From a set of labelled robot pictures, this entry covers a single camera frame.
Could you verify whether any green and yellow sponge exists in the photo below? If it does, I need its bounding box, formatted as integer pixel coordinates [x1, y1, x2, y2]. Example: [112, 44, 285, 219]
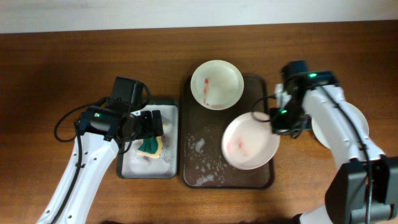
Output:
[137, 136, 163, 158]

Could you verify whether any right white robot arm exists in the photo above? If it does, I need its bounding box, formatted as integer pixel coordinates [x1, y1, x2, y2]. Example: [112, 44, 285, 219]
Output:
[270, 60, 397, 223]

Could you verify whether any pink plate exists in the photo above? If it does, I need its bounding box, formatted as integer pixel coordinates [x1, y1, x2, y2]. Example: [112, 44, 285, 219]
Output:
[221, 111, 280, 170]

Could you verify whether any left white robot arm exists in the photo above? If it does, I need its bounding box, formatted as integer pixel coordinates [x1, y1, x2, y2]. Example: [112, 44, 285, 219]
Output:
[38, 77, 164, 223]

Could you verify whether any small dark green tray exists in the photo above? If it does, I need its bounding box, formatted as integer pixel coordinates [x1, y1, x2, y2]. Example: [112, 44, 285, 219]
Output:
[116, 100, 178, 179]

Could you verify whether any large brown serving tray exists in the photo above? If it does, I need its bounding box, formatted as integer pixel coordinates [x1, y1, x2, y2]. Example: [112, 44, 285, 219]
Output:
[179, 73, 275, 190]

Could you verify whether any light grey plate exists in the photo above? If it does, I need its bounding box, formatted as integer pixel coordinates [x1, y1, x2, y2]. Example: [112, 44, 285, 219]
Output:
[312, 102, 369, 149]

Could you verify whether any right black cable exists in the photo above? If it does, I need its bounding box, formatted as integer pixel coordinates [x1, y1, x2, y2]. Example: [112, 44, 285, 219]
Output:
[250, 94, 279, 123]

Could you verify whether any cream white plate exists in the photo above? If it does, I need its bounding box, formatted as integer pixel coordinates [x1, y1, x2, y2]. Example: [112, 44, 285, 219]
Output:
[190, 60, 244, 110]

